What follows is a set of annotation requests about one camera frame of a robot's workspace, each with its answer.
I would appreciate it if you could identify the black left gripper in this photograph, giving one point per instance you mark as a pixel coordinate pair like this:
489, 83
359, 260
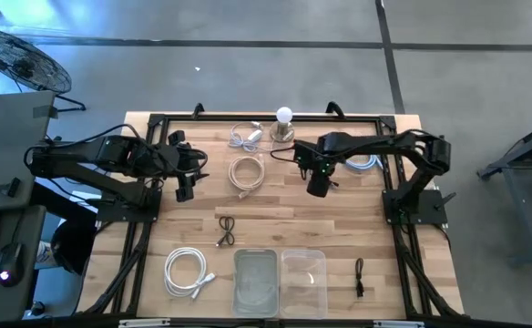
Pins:
179, 161

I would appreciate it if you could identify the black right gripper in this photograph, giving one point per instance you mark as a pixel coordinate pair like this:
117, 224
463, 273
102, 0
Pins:
318, 180

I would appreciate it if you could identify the clear plastic bin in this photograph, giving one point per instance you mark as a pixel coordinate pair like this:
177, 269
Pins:
303, 291

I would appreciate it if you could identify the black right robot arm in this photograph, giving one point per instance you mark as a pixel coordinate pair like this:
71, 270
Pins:
384, 143

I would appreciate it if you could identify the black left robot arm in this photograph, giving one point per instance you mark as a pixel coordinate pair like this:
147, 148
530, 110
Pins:
120, 152

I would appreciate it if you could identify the white bulb lamp, metal base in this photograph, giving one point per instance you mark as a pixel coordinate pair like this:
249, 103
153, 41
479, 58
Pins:
284, 115

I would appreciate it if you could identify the grey plastic bin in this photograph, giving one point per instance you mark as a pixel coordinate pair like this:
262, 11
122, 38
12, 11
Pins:
255, 282

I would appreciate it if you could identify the black round stool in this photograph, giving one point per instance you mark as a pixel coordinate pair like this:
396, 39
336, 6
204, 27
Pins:
72, 248

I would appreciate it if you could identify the grey tape piece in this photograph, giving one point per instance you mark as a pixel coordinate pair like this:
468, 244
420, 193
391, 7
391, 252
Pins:
43, 111

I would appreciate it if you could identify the white printed packet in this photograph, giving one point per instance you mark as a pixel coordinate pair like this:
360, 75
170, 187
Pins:
43, 255

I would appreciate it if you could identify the grey desk top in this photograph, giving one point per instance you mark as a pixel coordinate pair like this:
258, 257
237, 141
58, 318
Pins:
24, 228
6, 136

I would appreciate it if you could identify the black clip on desk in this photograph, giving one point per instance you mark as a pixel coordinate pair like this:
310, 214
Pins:
7, 187

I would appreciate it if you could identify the black floor fan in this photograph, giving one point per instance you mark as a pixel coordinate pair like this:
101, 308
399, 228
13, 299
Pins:
22, 64

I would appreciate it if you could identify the grey metal cart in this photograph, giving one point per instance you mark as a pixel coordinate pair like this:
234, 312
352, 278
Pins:
521, 152

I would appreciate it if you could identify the black computer mouse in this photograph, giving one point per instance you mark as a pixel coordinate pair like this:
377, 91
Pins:
10, 264

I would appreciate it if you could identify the white metal bracket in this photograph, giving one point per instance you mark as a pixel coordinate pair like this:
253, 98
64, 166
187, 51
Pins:
398, 324
144, 322

